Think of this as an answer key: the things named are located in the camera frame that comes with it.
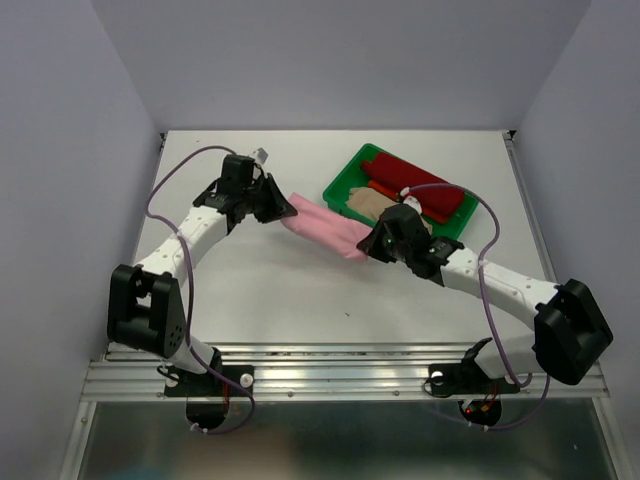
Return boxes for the aluminium rail frame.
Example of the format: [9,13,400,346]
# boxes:
[58,130,621,480]

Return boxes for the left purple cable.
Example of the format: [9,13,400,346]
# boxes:
[145,144,256,435]

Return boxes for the rolled beige t-shirt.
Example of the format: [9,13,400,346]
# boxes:
[346,187,397,227]

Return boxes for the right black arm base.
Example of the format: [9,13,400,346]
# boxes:
[421,338,520,430]

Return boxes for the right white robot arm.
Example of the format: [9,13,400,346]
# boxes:
[357,205,613,390]

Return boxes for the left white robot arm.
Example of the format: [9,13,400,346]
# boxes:
[107,149,297,394]

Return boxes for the rolled red t-shirt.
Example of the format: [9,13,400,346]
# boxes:
[360,152,465,217]

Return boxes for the green plastic tray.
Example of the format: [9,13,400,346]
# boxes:
[323,143,478,239]

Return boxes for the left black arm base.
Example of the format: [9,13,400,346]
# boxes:
[156,364,255,435]

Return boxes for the pink t-shirt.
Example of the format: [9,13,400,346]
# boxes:
[281,193,372,262]

